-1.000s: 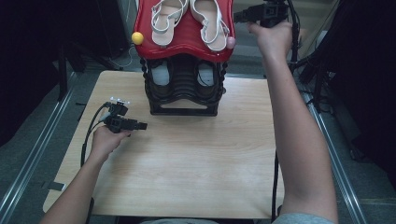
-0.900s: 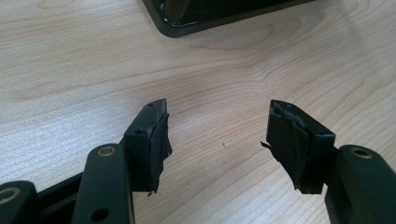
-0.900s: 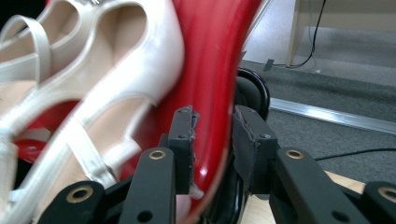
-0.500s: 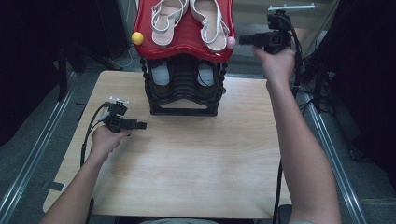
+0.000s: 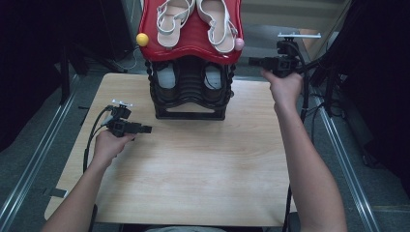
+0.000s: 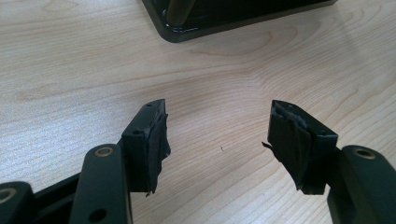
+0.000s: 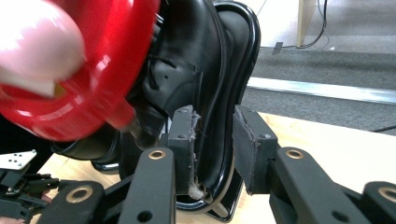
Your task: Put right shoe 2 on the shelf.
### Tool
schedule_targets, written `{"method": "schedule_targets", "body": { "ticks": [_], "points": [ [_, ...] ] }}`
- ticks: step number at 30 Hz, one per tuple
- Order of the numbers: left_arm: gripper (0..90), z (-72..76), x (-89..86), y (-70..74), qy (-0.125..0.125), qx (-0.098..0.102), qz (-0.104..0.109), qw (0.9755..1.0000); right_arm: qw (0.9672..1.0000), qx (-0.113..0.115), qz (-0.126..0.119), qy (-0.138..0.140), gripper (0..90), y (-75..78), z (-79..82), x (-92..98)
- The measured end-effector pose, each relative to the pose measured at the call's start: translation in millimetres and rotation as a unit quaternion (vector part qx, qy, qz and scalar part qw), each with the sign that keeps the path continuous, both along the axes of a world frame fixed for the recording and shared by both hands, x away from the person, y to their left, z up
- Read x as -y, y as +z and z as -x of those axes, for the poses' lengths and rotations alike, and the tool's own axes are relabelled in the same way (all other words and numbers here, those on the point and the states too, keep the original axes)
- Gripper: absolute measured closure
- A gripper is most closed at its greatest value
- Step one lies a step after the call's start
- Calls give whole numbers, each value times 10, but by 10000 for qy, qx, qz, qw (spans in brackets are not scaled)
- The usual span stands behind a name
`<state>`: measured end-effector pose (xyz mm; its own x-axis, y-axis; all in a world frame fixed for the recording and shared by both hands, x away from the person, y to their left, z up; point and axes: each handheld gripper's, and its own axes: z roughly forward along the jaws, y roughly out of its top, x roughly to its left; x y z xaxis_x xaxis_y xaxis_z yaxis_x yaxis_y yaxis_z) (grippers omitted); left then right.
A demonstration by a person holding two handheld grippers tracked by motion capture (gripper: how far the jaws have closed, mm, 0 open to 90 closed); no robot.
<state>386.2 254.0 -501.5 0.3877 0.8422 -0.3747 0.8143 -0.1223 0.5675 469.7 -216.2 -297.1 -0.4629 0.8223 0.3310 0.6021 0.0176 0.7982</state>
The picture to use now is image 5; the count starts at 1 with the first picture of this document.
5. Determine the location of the black curtain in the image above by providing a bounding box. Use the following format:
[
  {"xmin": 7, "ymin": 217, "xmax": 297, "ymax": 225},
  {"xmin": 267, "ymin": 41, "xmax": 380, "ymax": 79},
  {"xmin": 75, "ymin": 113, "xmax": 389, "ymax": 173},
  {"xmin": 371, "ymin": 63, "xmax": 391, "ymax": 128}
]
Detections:
[
  {"xmin": 0, "ymin": 0, "xmax": 136, "ymax": 153},
  {"xmin": 308, "ymin": 0, "xmax": 410, "ymax": 194}
]

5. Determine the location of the yellow ball knob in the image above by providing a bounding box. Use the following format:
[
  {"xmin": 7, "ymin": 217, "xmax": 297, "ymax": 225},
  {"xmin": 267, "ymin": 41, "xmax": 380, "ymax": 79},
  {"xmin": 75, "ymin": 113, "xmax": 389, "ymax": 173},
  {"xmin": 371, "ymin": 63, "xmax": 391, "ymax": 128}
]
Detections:
[{"xmin": 135, "ymin": 32, "xmax": 150, "ymax": 47}]

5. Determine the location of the black floor cable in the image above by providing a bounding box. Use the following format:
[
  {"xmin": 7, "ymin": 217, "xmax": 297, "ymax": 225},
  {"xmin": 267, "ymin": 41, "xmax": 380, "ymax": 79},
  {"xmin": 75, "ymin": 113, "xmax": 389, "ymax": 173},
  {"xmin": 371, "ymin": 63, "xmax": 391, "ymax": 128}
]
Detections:
[{"xmin": 309, "ymin": 102, "xmax": 325, "ymax": 144}]

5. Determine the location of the grey tape strip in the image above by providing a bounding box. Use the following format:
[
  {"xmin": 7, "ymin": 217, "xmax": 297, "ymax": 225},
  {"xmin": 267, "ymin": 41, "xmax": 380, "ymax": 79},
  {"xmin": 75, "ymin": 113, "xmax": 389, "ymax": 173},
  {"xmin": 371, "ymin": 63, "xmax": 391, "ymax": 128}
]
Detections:
[{"xmin": 47, "ymin": 188, "xmax": 70, "ymax": 199}]

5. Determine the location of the person's left hand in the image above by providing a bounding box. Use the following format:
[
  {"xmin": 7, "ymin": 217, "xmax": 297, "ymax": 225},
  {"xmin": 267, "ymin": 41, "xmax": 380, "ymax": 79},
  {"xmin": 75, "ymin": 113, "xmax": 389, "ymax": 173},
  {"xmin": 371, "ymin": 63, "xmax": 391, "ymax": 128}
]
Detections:
[{"xmin": 91, "ymin": 130, "xmax": 136, "ymax": 169}]

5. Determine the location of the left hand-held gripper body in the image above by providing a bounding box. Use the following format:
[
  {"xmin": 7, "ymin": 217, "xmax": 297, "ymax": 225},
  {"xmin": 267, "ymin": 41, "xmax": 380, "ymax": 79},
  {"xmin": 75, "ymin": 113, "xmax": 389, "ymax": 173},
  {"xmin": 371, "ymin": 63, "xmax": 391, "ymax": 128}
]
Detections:
[{"xmin": 102, "ymin": 100, "xmax": 138, "ymax": 138}]

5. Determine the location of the black tripod stand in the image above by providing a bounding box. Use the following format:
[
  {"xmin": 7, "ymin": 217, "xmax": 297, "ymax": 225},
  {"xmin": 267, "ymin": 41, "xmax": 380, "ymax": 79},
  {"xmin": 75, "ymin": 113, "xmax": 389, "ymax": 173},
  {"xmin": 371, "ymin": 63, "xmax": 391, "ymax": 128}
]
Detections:
[{"xmin": 303, "ymin": 47, "xmax": 342, "ymax": 117}]

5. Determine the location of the black leather shoe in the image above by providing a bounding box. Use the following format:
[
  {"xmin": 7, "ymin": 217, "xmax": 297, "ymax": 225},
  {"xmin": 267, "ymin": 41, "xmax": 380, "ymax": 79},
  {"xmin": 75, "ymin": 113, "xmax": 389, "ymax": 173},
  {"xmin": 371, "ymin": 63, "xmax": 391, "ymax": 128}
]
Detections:
[
  {"xmin": 154, "ymin": 61, "xmax": 179, "ymax": 102},
  {"xmin": 201, "ymin": 62, "xmax": 226, "ymax": 102}
]

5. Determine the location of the metal floor rail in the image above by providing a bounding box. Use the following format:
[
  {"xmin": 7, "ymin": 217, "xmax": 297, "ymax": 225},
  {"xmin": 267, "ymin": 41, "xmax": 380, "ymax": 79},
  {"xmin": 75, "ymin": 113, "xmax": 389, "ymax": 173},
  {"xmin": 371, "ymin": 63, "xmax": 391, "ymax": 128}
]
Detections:
[
  {"xmin": 313, "ymin": 96, "xmax": 381, "ymax": 232},
  {"xmin": 0, "ymin": 73, "xmax": 81, "ymax": 226}
]

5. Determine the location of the beige high-heel sandal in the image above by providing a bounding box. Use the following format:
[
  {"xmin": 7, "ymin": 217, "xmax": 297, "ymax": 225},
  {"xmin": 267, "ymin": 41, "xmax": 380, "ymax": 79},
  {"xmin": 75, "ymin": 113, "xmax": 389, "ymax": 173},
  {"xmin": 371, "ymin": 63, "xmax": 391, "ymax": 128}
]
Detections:
[
  {"xmin": 196, "ymin": 0, "xmax": 240, "ymax": 54},
  {"xmin": 156, "ymin": 0, "xmax": 196, "ymax": 49}
]

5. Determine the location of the red and black shoe rack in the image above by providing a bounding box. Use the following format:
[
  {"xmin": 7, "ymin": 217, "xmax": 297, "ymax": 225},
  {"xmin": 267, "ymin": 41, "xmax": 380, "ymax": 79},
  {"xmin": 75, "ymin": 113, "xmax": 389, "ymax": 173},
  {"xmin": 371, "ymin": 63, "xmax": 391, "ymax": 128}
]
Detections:
[{"xmin": 135, "ymin": 0, "xmax": 245, "ymax": 122}]

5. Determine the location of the white floor cable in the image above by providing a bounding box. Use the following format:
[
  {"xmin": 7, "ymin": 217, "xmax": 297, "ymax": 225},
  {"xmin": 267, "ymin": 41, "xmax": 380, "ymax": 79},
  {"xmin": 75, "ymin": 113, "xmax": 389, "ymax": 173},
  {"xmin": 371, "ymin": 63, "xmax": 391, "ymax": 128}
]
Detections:
[{"xmin": 112, "ymin": 47, "xmax": 138, "ymax": 72}]

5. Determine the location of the person's right hand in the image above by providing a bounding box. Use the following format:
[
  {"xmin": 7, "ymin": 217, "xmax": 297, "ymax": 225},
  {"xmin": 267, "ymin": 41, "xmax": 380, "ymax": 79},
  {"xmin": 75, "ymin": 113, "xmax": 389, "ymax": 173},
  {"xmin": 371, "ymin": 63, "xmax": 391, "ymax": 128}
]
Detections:
[{"xmin": 260, "ymin": 69, "xmax": 304, "ymax": 113}]

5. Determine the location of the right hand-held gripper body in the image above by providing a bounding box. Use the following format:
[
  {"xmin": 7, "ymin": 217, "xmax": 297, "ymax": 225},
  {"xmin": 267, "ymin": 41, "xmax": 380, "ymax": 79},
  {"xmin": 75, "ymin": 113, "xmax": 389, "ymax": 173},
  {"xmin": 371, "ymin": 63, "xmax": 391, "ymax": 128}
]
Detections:
[{"xmin": 265, "ymin": 32, "xmax": 322, "ymax": 78}]

